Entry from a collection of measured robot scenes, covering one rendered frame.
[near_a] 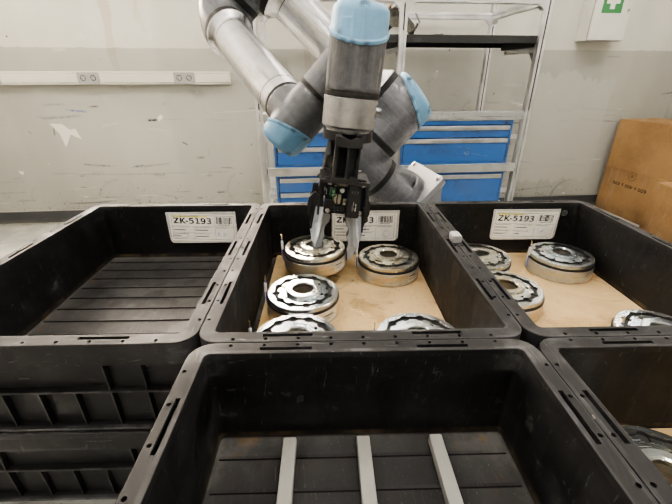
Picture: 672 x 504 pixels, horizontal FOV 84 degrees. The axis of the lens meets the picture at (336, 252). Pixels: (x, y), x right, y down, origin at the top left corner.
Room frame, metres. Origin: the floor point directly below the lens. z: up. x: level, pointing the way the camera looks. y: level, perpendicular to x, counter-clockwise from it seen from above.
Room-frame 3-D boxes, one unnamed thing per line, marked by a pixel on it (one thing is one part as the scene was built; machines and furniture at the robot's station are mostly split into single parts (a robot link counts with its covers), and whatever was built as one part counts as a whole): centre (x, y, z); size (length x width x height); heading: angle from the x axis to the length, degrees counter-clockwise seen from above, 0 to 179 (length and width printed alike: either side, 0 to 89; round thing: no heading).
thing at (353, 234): (0.56, -0.03, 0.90); 0.06 x 0.03 x 0.09; 2
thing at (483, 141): (2.48, -0.77, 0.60); 0.72 x 0.03 x 0.56; 96
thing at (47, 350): (0.46, 0.28, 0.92); 0.40 x 0.30 x 0.02; 2
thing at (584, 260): (0.59, -0.39, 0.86); 0.10 x 0.10 x 0.01
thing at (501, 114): (2.47, -0.37, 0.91); 1.70 x 0.10 x 0.05; 96
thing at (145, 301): (0.46, 0.28, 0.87); 0.40 x 0.30 x 0.11; 2
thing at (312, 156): (2.40, 0.02, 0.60); 0.72 x 0.03 x 0.56; 96
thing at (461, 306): (0.47, -0.02, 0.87); 0.40 x 0.30 x 0.11; 2
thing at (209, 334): (0.47, -0.02, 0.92); 0.40 x 0.30 x 0.02; 2
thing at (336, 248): (0.58, 0.04, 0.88); 0.10 x 0.10 x 0.01
